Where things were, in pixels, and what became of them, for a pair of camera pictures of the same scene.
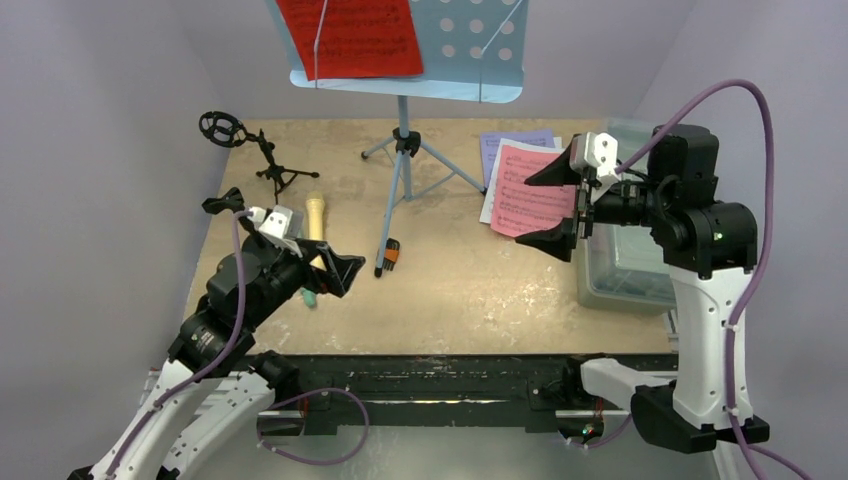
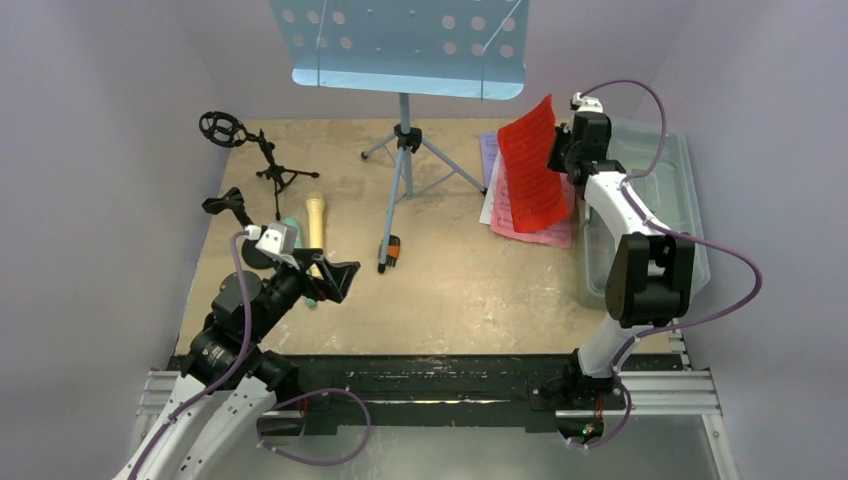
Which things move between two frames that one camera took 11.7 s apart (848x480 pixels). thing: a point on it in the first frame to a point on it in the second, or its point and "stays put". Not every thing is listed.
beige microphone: x=315 y=207 stays put
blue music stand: x=472 y=51 stays put
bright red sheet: x=340 y=39 to x=537 y=194
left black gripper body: x=292 y=271 stays put
